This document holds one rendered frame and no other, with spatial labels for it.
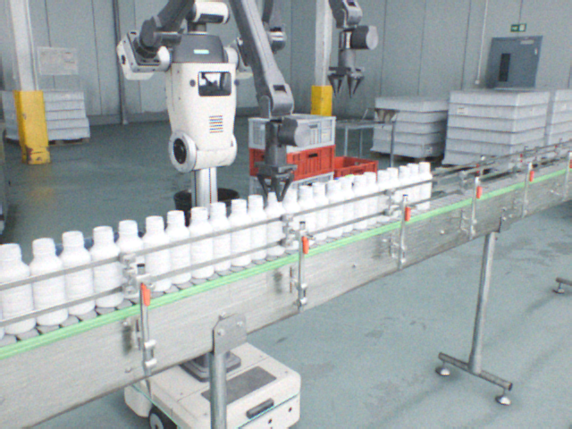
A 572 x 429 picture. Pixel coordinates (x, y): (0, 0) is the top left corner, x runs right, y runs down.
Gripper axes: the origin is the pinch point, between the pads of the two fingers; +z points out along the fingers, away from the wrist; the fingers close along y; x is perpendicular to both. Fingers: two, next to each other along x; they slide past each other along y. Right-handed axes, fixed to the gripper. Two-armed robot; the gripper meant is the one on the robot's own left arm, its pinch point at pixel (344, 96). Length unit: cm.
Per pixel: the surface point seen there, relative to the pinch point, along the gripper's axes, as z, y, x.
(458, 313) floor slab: 139, 29, -153
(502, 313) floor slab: 139, 11, -174
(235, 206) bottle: 24, -17, 59
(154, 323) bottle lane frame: 46, -22, 85
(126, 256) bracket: 28, -22, 90
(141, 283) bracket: 33, -28, 90
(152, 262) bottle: 33, -19, 83
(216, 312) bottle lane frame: 48, -22, 68
